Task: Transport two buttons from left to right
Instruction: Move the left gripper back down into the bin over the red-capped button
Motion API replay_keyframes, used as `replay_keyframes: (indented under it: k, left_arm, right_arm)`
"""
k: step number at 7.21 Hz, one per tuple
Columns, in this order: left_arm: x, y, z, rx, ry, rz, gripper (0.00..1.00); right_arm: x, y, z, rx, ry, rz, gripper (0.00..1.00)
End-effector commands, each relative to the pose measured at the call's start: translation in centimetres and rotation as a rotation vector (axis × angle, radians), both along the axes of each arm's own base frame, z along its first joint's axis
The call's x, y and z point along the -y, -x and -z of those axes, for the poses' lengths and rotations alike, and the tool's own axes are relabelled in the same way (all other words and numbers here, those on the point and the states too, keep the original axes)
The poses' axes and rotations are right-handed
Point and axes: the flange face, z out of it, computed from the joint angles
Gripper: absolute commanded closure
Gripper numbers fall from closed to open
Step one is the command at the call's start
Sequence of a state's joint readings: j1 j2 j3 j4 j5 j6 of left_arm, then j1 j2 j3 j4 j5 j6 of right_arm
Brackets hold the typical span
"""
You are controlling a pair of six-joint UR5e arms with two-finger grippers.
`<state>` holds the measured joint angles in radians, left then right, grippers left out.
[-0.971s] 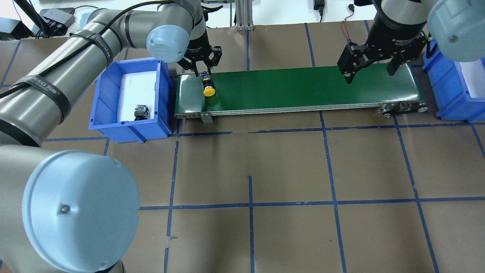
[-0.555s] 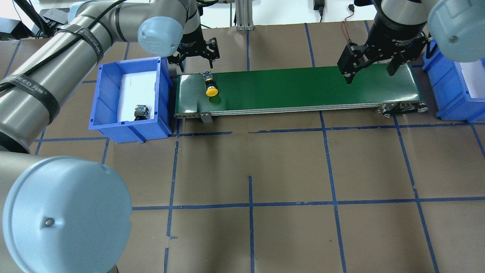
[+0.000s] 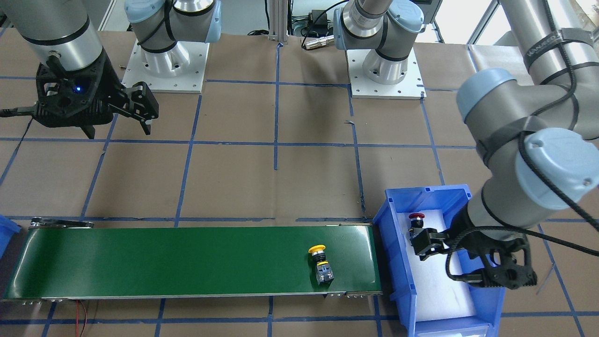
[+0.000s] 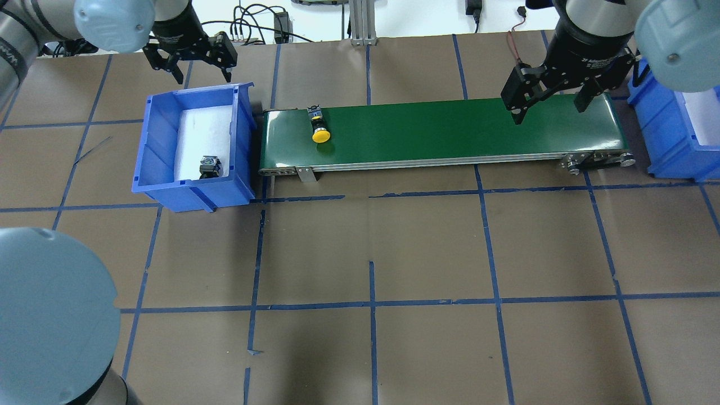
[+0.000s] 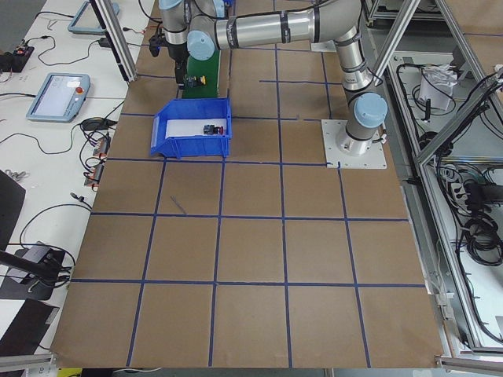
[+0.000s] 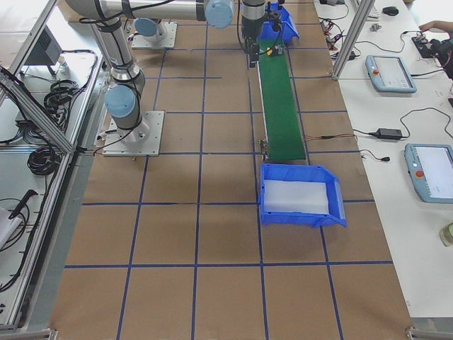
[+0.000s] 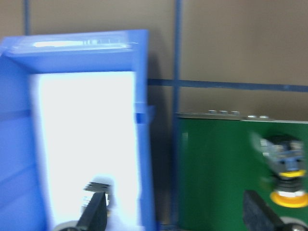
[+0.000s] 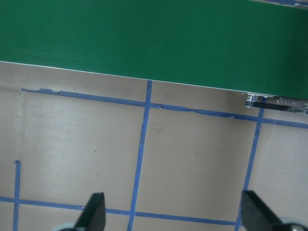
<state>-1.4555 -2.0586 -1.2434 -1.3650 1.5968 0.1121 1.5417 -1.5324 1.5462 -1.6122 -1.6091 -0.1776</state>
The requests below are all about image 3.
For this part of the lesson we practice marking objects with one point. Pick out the black power adapter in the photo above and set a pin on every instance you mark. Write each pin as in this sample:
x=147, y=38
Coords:
x=317, y=18

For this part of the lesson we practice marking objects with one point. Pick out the red push button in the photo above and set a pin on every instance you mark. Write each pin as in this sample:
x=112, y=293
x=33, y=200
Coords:
x=416, y=220

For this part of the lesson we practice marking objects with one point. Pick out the aluminium frame post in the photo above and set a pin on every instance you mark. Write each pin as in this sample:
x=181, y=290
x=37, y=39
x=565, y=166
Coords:
x=278, y=12

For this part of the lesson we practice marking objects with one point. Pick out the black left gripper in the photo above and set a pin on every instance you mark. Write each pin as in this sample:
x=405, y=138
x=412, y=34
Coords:
x=461, y=238

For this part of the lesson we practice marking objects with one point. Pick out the blue source bin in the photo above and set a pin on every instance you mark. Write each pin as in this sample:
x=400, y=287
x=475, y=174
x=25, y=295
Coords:
x=439, y=204

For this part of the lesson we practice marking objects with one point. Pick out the yellow push button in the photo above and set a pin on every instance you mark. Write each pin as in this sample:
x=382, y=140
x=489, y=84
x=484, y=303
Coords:
x=323, y=270

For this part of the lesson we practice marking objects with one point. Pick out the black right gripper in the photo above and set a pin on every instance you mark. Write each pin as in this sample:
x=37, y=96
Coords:
x=106, y=80

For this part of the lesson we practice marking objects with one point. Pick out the white foam pad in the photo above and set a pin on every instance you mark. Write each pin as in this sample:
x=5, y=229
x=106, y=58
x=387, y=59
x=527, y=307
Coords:
x=437, y=296

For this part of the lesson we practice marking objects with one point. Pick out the green conveyor belt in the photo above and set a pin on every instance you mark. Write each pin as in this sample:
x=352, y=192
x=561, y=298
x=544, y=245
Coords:
x=182, y=262

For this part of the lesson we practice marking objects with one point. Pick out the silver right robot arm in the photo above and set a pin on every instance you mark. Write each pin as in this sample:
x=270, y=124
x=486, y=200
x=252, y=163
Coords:
x=64, y=26

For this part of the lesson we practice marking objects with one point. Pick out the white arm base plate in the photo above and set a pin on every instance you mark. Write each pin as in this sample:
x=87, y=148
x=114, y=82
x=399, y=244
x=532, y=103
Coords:
x=180, y=70
x=373, y=77

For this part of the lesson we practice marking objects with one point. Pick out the blue destination bin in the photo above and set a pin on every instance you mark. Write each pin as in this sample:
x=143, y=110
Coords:
x=8, y=228

